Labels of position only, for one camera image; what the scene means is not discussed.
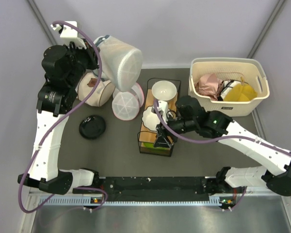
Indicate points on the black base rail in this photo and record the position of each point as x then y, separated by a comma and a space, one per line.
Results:
132, 185

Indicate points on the pink garment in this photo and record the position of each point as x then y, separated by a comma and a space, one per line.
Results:
209, 85

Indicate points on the white scalloped plate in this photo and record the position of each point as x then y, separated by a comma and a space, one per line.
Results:
150, 119

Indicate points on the pink-trimmed mesh laundry bag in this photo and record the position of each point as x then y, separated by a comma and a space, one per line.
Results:
126, 105

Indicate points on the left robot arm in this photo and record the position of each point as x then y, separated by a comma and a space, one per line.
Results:
64, 66

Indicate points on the beige bear cap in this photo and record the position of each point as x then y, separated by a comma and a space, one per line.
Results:
101, 94

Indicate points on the cream plastic laundry basket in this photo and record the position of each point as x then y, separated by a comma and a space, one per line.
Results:
226, 68

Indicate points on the black wire wooden rack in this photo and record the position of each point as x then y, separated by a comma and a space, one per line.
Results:
146, 135

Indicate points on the white mesh laundry bag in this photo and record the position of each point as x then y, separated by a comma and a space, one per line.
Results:
121, 62

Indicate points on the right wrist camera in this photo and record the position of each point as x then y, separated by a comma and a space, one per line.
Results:
164, 110

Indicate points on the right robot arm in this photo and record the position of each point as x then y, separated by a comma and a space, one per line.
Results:
198, 126

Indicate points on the black round lid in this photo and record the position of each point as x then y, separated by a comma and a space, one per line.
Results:
92, 127

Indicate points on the slotted cable duct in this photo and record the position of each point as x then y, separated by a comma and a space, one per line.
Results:
96, 200

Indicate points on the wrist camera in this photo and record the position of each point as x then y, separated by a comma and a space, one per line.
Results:
164, 110
69, 35

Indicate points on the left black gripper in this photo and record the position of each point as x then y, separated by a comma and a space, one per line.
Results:
89, 52

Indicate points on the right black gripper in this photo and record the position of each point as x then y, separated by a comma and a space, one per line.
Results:
162, 129

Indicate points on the white round bowl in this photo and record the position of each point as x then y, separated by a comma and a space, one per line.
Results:
164, 90

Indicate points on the yellow garment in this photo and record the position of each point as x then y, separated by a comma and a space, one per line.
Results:
241, 93

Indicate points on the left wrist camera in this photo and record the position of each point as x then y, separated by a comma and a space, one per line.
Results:
69, 35

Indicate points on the black white striped garment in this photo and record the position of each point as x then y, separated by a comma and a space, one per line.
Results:
227, 86

